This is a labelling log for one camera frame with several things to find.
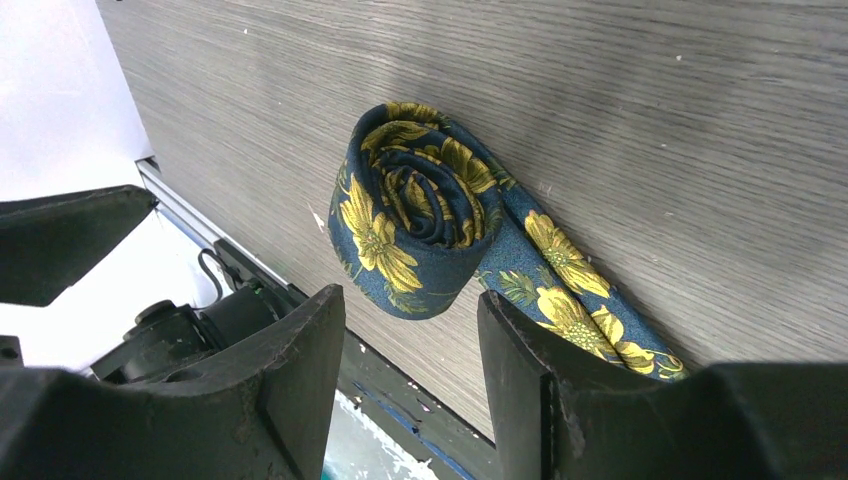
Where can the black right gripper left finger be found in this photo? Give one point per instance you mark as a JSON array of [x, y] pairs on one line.
[[260, 409]]

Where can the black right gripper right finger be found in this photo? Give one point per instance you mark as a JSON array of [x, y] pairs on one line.
[[559, 412]]

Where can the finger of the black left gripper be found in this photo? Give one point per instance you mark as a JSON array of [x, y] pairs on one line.
[[49, 243]]

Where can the blue yellow floral tie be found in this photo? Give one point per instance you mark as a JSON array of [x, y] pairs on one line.
[[421, 207]]

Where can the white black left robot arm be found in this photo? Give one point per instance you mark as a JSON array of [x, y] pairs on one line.
[[167, 340]]

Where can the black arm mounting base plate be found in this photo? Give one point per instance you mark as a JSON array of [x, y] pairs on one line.
[[409, 415]]

